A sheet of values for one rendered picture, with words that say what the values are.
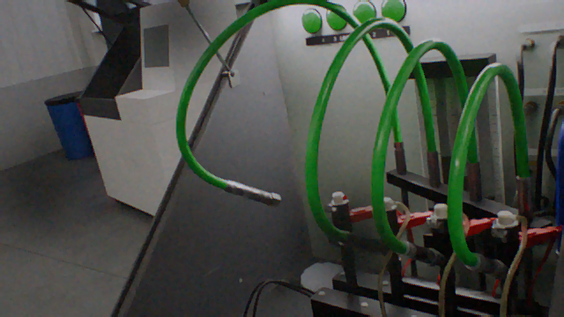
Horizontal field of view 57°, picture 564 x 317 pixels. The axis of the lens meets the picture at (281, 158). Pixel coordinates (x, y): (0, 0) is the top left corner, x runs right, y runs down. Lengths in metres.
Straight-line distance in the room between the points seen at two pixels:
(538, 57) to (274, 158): 0.55
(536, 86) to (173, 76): 2.94
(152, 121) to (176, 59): 0.45
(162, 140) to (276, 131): 2.48
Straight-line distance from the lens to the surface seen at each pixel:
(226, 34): 0.75
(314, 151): 0.58
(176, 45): 3.62
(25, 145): 7.69
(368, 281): 0.87
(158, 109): 3.55
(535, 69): 0.91
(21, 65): 7.78
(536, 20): 0.89
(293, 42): 1.11
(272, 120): 1.13
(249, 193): 0.79
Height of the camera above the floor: 1.43
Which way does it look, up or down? 17 degrees down
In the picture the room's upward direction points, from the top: 11 degrees counter-clockwise
